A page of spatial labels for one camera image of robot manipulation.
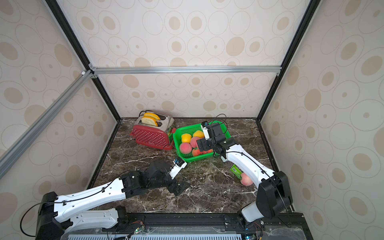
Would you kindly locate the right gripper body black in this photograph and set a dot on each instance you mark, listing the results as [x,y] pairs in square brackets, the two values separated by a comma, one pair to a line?
[205,144]

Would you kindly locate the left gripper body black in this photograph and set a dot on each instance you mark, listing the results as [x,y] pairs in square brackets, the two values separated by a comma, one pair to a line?
[173,186]

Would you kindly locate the yellow peach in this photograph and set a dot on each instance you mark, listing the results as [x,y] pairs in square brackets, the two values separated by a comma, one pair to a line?
[186,138]
[199,134]

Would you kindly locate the pink peach with stem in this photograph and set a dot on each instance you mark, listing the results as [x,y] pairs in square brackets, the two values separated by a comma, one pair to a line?
[185,148]

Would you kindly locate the pink peach with leaf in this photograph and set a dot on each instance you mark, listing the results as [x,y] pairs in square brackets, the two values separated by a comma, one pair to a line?
[246,180]

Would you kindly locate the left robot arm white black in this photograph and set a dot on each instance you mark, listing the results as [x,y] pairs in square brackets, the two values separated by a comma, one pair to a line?
[58,215]

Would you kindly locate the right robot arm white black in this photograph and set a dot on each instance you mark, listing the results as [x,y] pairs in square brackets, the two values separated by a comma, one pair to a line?
[273,189]

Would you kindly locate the green plastic basket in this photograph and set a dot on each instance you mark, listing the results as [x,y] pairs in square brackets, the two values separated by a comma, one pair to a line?
[190,130]

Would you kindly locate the green snack packet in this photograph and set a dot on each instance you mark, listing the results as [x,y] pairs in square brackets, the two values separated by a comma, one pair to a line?
[236,171]

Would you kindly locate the red polka dot toaster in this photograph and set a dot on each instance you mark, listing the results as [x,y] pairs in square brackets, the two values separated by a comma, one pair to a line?
[160,137]

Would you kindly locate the bread slice in toaster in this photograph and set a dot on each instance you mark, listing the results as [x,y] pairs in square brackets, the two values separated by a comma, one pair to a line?
[153,116]
[149,121]

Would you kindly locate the horizontal aluminium bar back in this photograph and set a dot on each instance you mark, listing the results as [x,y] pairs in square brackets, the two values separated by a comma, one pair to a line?
[188,70]

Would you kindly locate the diagonal aluminium bar left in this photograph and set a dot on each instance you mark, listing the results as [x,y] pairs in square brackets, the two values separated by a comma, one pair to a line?
[20,146]

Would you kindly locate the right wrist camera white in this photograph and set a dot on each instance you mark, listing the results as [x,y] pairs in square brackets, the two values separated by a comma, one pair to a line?
[205,126]

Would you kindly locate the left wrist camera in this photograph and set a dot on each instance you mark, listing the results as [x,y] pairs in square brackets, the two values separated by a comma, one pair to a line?
[179,164]

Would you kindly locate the black front rail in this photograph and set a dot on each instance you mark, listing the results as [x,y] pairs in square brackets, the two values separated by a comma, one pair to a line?
[186,227]

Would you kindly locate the black frame post right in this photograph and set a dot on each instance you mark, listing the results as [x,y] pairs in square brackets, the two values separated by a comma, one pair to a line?
[302,28]

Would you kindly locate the black aluminium frame post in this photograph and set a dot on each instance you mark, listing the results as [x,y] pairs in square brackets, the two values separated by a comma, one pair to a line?
[80,52]

